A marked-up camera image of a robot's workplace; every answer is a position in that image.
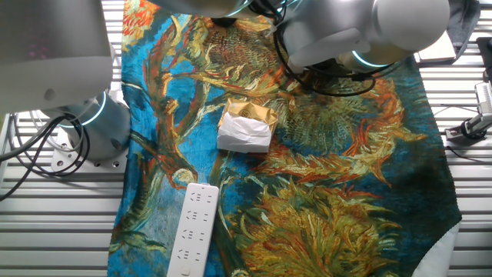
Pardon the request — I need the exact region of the white plastic drawer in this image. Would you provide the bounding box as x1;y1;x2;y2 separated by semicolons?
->
287;57;305;75

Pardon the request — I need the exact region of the gold tissue pack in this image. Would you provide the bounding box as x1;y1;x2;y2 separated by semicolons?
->
216;98;279;155

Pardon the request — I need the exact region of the sunflower painting tablecloth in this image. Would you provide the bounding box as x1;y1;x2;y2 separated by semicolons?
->
106;0;463;277

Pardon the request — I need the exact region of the white power strip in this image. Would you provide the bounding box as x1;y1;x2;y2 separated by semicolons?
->
166;182;220;277

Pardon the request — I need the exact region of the white flat pad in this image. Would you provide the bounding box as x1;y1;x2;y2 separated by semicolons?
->
414;32;457;65

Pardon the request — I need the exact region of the white fabric sheet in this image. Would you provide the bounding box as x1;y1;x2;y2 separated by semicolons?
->
411;222;461;277

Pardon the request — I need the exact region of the dark grey cloth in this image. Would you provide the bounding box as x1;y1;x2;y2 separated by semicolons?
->
447;0;481;58

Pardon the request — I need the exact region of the black device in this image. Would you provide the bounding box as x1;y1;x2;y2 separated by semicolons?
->
476;36;492;84

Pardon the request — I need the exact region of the black base cable bundle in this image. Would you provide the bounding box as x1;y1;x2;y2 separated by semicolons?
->
0;111;91;201

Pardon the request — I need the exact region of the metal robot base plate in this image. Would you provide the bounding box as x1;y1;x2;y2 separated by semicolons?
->
51;128;130;174

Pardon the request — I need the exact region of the thin black cable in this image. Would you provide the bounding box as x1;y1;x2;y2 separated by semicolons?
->
433;102;481;117
445;145;492;162

